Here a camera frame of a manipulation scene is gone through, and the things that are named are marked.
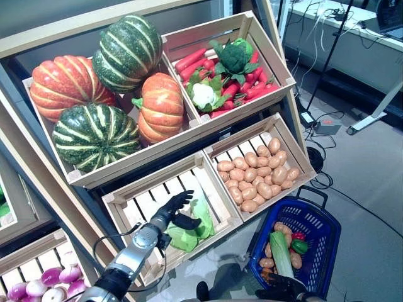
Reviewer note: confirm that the dark laptop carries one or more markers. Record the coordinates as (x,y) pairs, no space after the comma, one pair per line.
(390,15)

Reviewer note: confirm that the black robot body part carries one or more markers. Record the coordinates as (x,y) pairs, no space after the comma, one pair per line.
(203,291)

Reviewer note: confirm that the wooden onion crate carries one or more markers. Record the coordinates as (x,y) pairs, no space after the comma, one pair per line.
(31,251)

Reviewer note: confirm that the wooden potato crate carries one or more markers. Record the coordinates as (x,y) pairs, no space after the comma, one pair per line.
(297,151)

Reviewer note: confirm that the green napa cabbage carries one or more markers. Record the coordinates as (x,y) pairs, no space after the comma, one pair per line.
(204,217)
(182,240)

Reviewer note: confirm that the black stand pole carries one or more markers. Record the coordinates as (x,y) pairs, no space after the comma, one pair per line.
(329,56)

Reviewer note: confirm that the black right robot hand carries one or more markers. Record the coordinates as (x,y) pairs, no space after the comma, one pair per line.
(283,289)

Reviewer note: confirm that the dark green broccoli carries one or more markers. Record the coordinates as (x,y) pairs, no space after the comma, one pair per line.
(234,61)

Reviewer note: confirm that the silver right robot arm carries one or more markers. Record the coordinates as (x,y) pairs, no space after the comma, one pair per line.
(315,299)

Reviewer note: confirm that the white desk with casters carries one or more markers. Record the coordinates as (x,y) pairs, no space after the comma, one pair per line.
(349,44)

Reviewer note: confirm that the wide wooden pumpkin crate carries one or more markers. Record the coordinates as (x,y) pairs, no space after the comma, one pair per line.
(126,164)

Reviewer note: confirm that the wooden carrot crate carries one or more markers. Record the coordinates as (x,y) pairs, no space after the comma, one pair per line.
(274,53)

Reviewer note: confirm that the green bell pepper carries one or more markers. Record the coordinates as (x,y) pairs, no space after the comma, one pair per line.
(299,246)

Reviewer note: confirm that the red carrot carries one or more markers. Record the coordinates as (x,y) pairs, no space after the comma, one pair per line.
(220,113)
(208,64)
(255,58)
(263,77)
(228,104)
(257,74)
(231,89)
(192,70)
(264,90)
(190,59)

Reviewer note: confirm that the bright green vegetable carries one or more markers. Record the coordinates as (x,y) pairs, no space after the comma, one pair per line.
(2,209)

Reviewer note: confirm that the large orange pumpkin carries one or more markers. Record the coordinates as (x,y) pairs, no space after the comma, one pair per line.
(67,88)

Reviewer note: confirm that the light green lettuce head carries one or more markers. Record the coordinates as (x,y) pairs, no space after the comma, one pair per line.
(246,46)

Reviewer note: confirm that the green leek in basket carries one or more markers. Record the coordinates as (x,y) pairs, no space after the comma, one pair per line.
(281,251)

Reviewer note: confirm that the beige wooden display shelf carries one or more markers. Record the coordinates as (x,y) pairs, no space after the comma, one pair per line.
(47,33)

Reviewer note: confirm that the white cauliflower with leaves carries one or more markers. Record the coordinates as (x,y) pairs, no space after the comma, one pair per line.
(204,94)

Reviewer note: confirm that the blue plastic shopping basket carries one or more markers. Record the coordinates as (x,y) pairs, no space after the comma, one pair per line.
(318,226)

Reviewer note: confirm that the small orange vegetable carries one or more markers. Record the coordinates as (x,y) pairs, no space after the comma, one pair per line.
(267,276)

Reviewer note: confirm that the black power adapter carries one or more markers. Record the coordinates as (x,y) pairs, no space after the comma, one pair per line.
(307,117)

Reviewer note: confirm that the wooden cabbage crate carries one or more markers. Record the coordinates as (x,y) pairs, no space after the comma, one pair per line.
(141,201)

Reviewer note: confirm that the small orange pumpkin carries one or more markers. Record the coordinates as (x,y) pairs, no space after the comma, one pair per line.
(160,107)

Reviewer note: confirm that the grey box red button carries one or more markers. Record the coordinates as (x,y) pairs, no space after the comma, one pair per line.
(327,126)

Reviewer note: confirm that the green striped pumpkin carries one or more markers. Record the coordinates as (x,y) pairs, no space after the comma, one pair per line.
(96,136)
(127,53)

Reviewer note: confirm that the purple white onion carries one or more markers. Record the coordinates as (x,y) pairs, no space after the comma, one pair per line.
(17,291)
(53,295)
(30,299)
(36,287)
(70,274)
(52,276)
(75,287)

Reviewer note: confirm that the brown potato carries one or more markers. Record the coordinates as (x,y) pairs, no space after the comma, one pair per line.
(240,163)
(274,145)
(274,162)
(251,159)
(264,190)
(286,184)
(263,151)
(262,161)
(249,206)
(296,260)
(288,240)
(258,199)
(267,262)
(236,174)
(257,181)
(282,228)
(281,156)
(236,195)
(279,175)
(293,173)
(232,183)
(275,190)
(248,193)
(264,171)
(245,185)
(268,250)
(268,179)
(225,165)
(250,175)
(223,176)

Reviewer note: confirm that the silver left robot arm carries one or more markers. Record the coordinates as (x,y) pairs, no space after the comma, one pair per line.
(138,245)

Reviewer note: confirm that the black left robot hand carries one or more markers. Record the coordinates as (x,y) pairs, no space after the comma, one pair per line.
(171,209)

